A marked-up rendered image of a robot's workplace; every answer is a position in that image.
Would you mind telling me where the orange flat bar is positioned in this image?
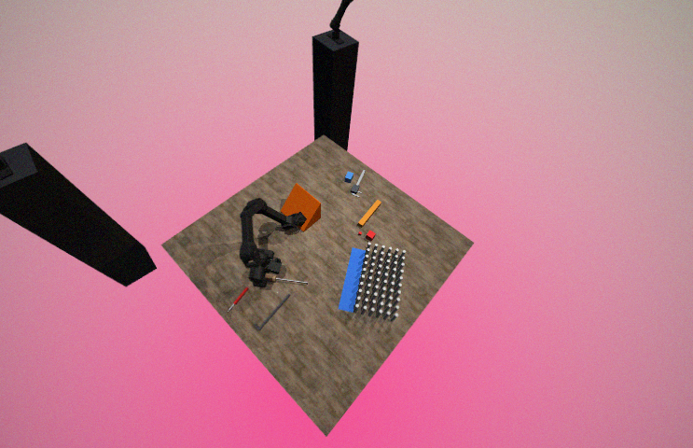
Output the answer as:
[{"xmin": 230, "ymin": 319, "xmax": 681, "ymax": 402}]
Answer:
[{"xmin": 358, "ymin": 200, "xmax": 381, "ymax": 228}]

